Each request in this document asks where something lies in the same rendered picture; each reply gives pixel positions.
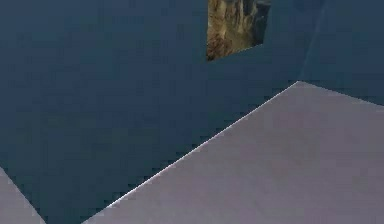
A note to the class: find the brown rocky wall picture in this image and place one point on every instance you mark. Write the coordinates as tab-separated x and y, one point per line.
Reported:
233	26

